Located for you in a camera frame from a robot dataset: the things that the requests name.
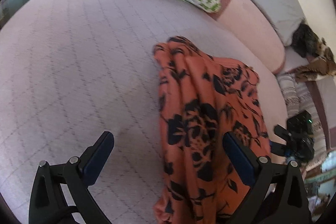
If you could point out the pink quilted mattress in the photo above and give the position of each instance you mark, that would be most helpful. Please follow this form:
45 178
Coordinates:
72 69

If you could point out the pink bolster cushion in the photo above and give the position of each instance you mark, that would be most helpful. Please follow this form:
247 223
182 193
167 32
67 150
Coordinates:
244 19

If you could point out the striped floral back cushion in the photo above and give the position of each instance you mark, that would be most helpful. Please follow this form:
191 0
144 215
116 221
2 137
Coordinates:
310 100

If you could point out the person's right hand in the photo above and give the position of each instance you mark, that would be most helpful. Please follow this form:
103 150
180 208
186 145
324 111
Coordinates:
303 169

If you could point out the striped floral pillow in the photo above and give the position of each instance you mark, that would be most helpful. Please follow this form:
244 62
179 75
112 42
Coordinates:
287 86

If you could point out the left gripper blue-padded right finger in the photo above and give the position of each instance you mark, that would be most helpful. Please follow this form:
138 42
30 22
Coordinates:
276 192

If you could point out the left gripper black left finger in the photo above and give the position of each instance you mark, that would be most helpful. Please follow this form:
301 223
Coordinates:
61 190

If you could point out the brown patterned cloth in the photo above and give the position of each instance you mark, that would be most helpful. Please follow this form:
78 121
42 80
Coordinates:
320 68

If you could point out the dark furry cushion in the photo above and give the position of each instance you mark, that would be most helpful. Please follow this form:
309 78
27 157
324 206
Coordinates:
305 41

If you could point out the orange black floral shirt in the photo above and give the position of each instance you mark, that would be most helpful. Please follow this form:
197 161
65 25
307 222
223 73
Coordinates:
200 99

